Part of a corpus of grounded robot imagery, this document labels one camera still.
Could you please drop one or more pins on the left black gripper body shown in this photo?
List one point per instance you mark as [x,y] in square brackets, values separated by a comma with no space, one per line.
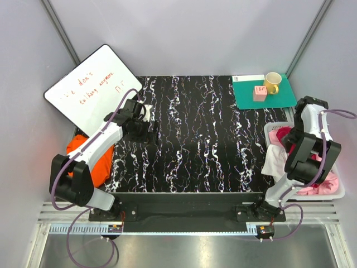
[140,132]

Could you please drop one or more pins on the magenta t shirt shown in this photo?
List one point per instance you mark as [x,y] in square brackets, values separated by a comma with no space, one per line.
[281,134]

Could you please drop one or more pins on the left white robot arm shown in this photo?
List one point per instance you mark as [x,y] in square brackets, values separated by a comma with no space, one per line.
[71,178]

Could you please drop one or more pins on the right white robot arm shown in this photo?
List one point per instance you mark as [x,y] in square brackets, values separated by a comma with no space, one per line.
[312,154]

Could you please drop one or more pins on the white board with red writing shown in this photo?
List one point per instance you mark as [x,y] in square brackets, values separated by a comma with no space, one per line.
[93,89]

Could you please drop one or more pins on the orange folded t shirt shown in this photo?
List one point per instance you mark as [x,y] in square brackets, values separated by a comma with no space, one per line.
[102,169]

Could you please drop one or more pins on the green cutting mat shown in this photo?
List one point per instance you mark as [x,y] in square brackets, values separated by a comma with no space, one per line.
[243,86]

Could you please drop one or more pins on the pink cube block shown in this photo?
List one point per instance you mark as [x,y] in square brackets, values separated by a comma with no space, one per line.
[259,93]

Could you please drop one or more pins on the white t shirt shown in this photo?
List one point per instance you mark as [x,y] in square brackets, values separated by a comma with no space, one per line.
[275,160]

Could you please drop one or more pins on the yellow mug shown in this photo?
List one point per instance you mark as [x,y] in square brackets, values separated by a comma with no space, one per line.
[272,81]

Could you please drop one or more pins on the pink t shirt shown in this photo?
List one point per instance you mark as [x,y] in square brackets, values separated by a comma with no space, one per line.
[329,186]

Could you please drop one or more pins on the white plastic laundry basket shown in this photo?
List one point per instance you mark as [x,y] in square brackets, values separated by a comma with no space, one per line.
[340,191]

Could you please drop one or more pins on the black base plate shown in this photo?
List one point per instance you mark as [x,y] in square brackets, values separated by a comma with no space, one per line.
[138,206]

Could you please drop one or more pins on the aluminium rail frame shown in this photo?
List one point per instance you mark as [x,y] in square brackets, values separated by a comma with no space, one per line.
[311,239]

